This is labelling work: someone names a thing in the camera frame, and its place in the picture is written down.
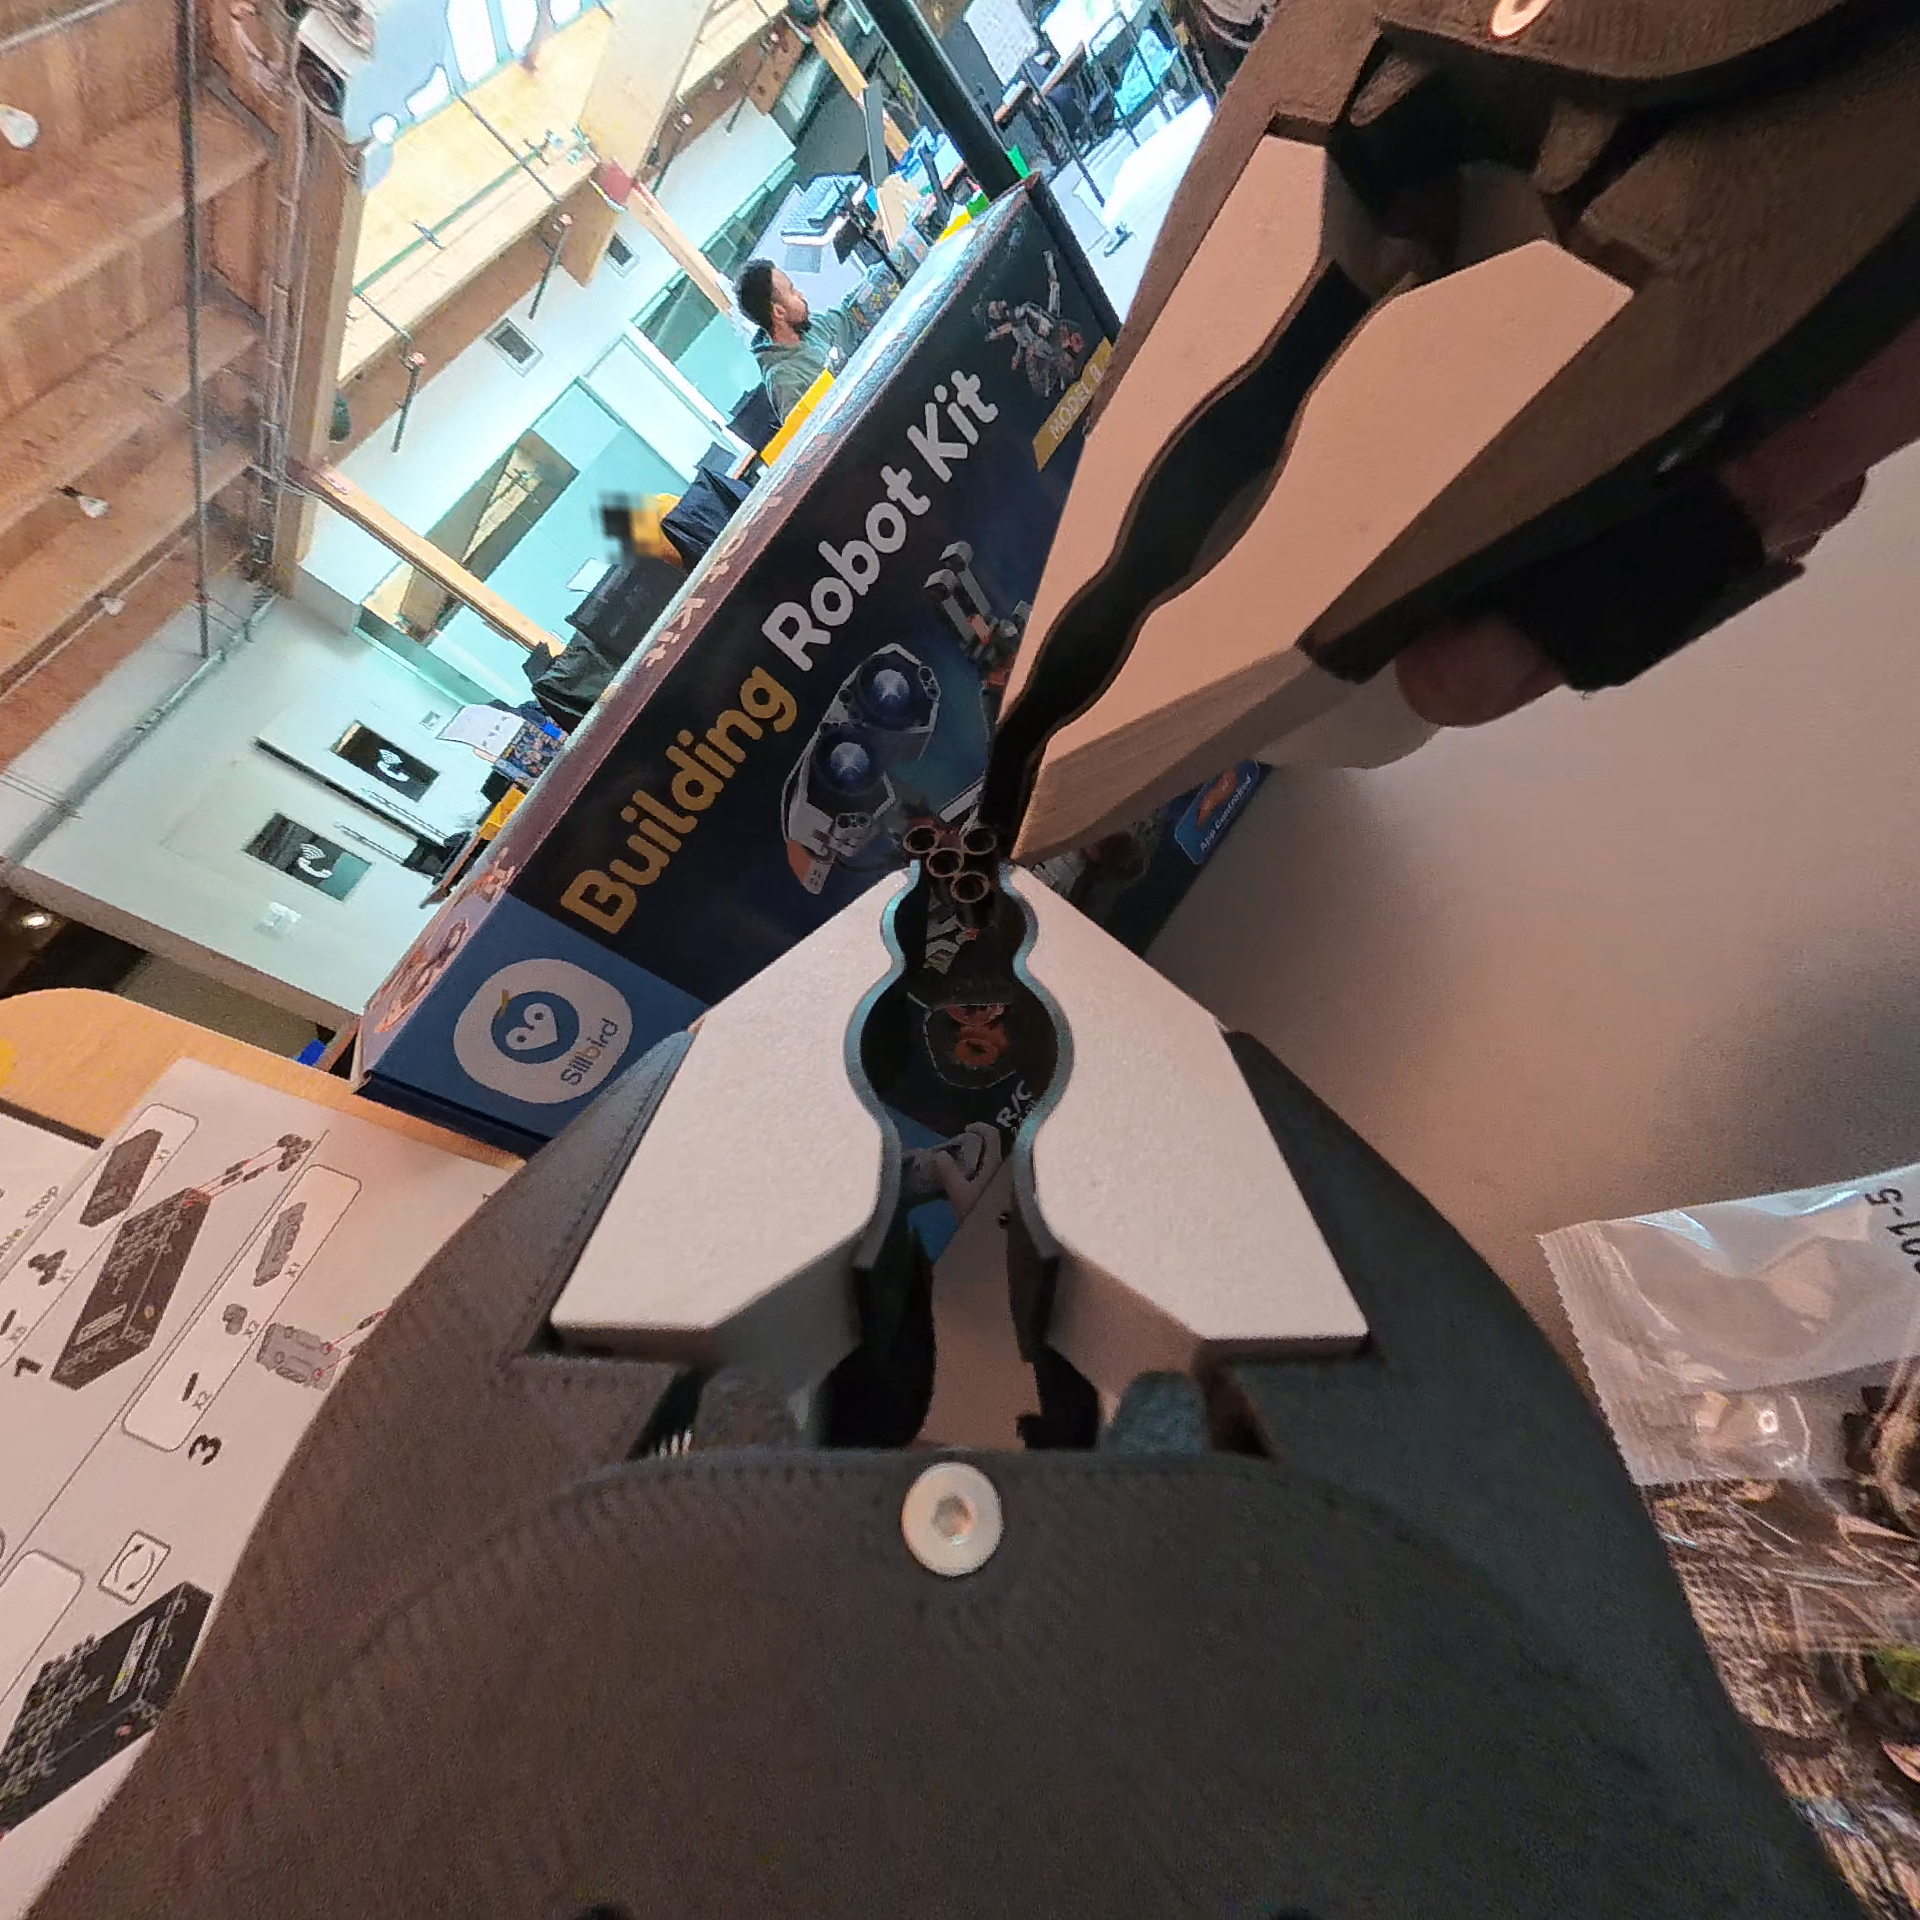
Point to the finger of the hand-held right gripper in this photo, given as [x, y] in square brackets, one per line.
[1171, 345]
[1395, 451]

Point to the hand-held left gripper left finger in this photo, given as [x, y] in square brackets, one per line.
[721, 1201]

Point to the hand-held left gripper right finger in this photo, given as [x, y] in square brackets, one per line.
[1201, 1201]

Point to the black battery box block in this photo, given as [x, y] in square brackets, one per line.
[962, 863]

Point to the grey desk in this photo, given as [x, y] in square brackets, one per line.
[1575, 931]

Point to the person's right hand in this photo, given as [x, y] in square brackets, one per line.
[1478, 674]

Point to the blue toy kit box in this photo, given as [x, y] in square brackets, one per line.
[676, 840]

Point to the instruction booklet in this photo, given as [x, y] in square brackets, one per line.
[182, 1349]

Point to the clear bag of building parts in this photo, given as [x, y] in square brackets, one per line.
[1771, 1349]

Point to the black wall sign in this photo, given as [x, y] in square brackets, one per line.
[308, 863]
[383, 757]

